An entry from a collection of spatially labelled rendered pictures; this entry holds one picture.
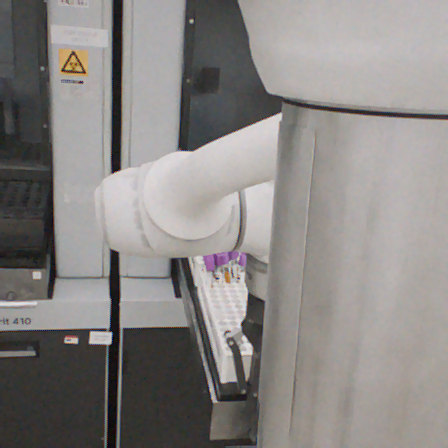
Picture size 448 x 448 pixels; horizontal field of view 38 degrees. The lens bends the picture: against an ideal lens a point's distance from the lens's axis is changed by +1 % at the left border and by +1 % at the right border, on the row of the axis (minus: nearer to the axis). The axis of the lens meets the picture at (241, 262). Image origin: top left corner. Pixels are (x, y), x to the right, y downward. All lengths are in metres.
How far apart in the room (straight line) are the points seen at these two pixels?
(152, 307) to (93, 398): 0.26
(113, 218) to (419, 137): 0.51
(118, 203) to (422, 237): 0.50
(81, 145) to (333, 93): 1.12
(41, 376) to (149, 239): 0.80
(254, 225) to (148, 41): 0.62
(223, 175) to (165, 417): 1.02
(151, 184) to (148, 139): 0.64
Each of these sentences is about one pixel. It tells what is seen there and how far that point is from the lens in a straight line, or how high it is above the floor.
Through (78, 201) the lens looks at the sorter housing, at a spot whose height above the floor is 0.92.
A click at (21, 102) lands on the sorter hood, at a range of 1.33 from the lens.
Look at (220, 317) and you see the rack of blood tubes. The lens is 1.09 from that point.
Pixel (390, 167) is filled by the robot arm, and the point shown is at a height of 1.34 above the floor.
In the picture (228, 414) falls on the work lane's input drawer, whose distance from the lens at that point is 1.01.
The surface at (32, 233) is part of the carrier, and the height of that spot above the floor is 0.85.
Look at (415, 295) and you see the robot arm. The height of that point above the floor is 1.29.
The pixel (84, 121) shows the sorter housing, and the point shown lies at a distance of 1.34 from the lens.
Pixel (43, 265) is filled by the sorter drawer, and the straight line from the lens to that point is 1.38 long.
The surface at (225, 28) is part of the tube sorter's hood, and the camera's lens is 1.31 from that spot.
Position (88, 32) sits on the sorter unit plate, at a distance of 1.31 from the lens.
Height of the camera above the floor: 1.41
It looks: 25 degrees down
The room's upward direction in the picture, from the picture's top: 6 degrees clockwise
